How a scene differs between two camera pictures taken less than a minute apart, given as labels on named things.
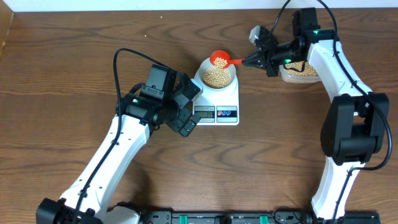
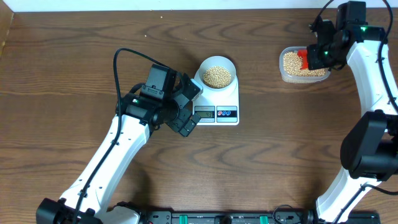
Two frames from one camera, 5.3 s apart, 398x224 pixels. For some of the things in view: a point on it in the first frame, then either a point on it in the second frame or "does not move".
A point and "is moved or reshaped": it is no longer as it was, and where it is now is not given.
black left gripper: x=176 y=124 does not move
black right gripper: x=262 y=59 -> x=313 y=62
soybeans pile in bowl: x=217 y=78 does not move
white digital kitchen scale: x=217 y=107 does not move
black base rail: x=280 y=216 does not move
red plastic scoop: x=226 y=56 is moved or reshaped
